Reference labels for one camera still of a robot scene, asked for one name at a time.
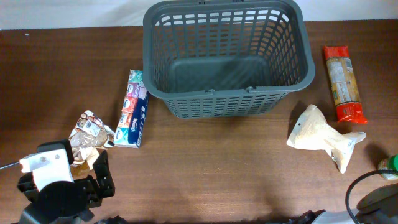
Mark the red spaghetti pasta packet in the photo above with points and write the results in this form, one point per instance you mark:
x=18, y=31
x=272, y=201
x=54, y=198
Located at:
x=344, y=88

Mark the brown cookie snack bag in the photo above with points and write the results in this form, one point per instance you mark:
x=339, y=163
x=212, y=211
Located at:
x=88, y=136

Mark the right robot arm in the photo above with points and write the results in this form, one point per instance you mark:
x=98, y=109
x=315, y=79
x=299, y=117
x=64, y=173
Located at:
x=379, y=206

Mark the grey plastic shopping basket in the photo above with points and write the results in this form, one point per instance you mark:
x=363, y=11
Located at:
x=208, y=59

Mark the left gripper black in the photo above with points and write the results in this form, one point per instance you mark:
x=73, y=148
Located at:
x=106, y=178

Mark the beige paper food bag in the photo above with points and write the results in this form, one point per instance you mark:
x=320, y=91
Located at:
x=312, y=132

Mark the green lid spice jar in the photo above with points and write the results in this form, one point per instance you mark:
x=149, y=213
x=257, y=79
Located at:
x=389, y=164

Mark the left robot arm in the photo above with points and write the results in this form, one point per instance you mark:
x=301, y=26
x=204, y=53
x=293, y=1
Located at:
x=54, y=195

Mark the multicolour tissue multipack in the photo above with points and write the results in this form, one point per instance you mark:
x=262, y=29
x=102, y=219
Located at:
x=133, y=113

